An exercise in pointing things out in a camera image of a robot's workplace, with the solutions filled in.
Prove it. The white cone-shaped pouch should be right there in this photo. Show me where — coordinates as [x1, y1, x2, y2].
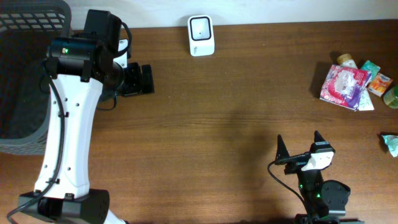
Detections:
[337, 54, 374, 111]

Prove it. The red purple snack bag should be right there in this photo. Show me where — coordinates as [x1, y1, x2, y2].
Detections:
[320, 65, 371, 111]

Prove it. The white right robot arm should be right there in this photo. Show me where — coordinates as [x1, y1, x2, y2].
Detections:
[270, 131, 351, 223]

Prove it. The teal small tissue pack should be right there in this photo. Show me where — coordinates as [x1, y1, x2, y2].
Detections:
[361, 60, 381, 81]

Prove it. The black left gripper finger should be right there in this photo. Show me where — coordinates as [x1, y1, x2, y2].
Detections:
[121, 62, 142, 96]
[142, 65, 154, 93]

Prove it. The grey plastic mesh basket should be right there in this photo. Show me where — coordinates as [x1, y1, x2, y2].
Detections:
[1, 0, 72, 155]

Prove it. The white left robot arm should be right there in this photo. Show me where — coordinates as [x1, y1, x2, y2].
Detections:
[14, 9, 154, 223]

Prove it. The mint green wipes pack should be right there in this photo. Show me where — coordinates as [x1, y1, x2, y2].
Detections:
[382, 135, 398, 157]

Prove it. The green lid jar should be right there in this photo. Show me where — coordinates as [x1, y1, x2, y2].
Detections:
[383, 85, 398, 109]

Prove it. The orange tissue pack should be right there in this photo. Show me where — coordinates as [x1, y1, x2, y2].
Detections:
[368, 73, 393, 97]

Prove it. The white barcode scanner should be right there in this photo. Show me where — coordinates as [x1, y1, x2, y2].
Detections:
[187, 15, 215, 57]

